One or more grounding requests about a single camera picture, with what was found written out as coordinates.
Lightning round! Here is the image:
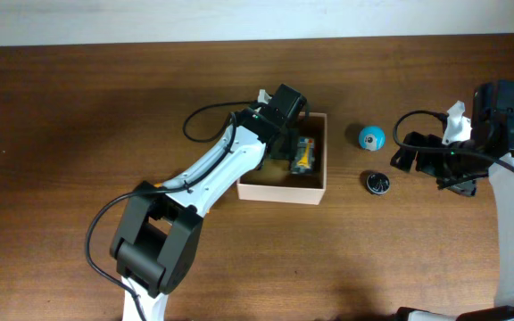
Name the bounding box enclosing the red grey toy truck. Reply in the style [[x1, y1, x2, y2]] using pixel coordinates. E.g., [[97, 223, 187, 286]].
[[290, 136, 315, 175]]

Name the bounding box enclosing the black round clock disc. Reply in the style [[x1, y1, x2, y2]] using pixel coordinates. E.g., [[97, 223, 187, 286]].
[[366, 172, 391, 195]]

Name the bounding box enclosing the blue penguin ball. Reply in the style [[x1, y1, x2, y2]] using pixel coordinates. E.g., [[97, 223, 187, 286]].
[[359, 126, 386, 152]]

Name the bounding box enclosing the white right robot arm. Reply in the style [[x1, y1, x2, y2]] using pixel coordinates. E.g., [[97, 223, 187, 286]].
[[391, 115, 514, 320]]

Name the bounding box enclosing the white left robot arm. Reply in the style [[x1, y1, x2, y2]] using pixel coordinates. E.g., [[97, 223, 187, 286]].
[[110, 103, 303, 320]]

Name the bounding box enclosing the beige cardboard box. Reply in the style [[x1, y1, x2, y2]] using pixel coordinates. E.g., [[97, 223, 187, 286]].
[[236, 112, 327, 205]]

